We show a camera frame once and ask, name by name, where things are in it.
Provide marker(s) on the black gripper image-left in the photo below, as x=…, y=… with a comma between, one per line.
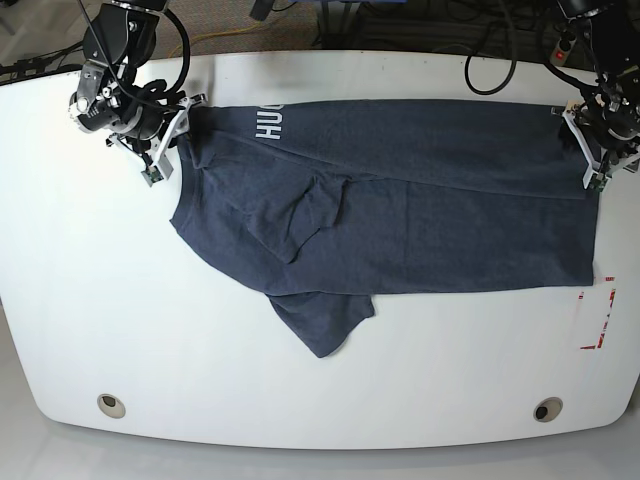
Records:
x=108, y=98

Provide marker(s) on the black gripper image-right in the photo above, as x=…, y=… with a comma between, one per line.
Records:
x=610, y=115

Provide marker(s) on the dark blue T-shirt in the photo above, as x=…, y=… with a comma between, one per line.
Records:
x=322, y=206

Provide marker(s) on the black tripod bar on floor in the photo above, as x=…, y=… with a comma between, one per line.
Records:
x=39, y=65

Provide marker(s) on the red tape rectangle marking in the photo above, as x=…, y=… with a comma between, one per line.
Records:
x=592, y=314

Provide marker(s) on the white power strip red switch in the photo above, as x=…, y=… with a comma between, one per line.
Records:
x=562, y=48

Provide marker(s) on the left table cable grommet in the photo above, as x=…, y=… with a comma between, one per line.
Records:
x=111, y=406

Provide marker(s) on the table cable grommet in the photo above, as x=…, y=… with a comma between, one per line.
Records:
x=111, y=406
x=548, y=410

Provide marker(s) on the right table cable grommet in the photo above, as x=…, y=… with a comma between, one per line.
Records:
x=548, y=410

